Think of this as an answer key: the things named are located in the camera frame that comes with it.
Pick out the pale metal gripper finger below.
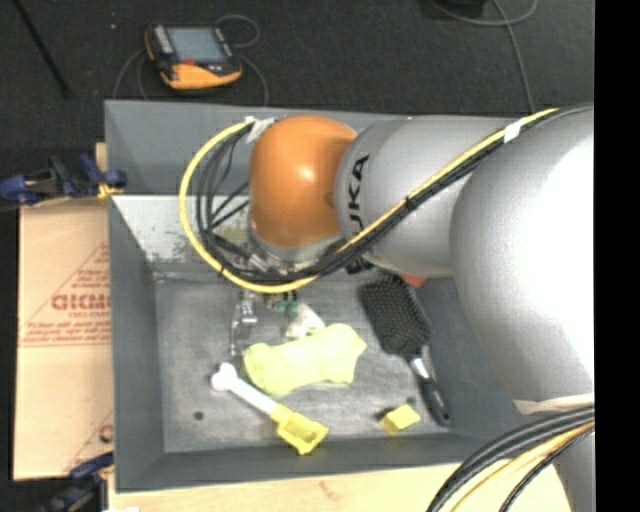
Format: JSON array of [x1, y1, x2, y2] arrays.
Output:
[[240, 293, 261, 351], [228, 299, 243, 359]]

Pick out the grey metal bin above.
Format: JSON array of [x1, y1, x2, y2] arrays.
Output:
[[103, 99, 532, 492]]

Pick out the small white object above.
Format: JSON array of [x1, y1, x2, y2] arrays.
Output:
[[283, 303, 326, 339]]

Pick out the white and yellow tool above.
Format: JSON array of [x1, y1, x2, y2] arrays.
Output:
[[209, 361, 330, 457]]

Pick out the yellow-green cloth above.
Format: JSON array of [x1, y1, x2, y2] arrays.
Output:
[[241, 322, 369, 399]]

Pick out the black hairbrush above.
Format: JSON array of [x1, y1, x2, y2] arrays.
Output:
[[358, 273, 452, 427]]

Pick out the brown cardboard board, red print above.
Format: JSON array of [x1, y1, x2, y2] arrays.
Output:
[[12, 195, 116, 482]]

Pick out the small yellow block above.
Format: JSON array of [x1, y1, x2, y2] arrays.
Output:
[[379, 403, 422, 436]]

